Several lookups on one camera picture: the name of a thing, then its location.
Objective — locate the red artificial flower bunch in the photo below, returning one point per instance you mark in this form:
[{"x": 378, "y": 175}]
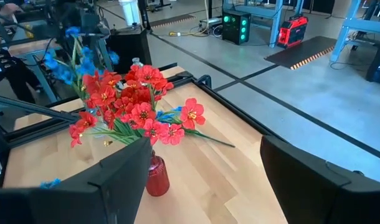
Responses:
[
  {"x": 146, "y": 74},
  {"x": 192, "y": 113}
]

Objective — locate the wooden table with blue legs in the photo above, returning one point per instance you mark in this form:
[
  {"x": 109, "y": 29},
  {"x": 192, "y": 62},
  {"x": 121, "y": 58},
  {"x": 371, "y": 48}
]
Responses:
[{"x": 31, "y": 46}]

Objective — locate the red ribbed glass vase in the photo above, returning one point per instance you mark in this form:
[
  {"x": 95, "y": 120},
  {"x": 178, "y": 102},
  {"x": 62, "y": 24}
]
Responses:
[{"x": 157, "y": 180}]

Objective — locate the black computer tower green fans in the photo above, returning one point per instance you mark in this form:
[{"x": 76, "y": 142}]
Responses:
[{"x": 236, "y": 31}]

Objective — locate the black cabinet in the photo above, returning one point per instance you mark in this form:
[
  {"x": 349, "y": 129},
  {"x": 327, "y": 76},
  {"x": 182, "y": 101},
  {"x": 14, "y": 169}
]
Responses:
[{"x": 131, "y": 46}]

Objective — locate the person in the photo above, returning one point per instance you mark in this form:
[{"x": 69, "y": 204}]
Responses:
[{"x": 20, "y": 81}]

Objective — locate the red and black equipment case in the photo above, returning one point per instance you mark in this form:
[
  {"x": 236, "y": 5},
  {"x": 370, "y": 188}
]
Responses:
[{"x": 291, "y": 32}]

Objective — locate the white cylinder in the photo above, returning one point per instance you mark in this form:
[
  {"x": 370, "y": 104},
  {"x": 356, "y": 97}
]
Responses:
[{"x": 129, "y": 12}]

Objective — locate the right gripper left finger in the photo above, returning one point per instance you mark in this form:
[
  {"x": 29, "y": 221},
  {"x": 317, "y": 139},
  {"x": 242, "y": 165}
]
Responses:
[{"x": 84, "y": 202}]

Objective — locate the small clear glass bottle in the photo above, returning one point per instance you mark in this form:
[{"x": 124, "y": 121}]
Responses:
[{"x": 137, "y": 61}]

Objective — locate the black aluminium table frame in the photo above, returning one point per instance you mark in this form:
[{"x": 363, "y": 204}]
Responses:
[{"x": 236, "y": 113}]

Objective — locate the person's hand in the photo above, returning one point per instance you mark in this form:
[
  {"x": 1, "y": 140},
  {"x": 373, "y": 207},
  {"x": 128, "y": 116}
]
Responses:
[{"x": 9, "y": 9}]

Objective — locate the black floor mat yellow edge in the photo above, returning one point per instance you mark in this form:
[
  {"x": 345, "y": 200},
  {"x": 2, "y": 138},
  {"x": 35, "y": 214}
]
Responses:
[
  {"x": 302, "y": 51},
  {"x": 174, "y": 20}
]

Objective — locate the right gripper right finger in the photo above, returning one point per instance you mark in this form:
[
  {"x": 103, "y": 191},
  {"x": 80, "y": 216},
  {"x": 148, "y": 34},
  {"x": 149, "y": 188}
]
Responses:
[{"x": 327, "y": 199}]

